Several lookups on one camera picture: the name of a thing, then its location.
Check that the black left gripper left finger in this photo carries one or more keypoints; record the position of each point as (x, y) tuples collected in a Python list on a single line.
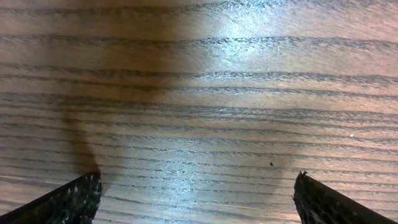
[(73, 203)]

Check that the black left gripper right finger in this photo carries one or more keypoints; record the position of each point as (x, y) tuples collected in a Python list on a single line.
[(317, 203)]

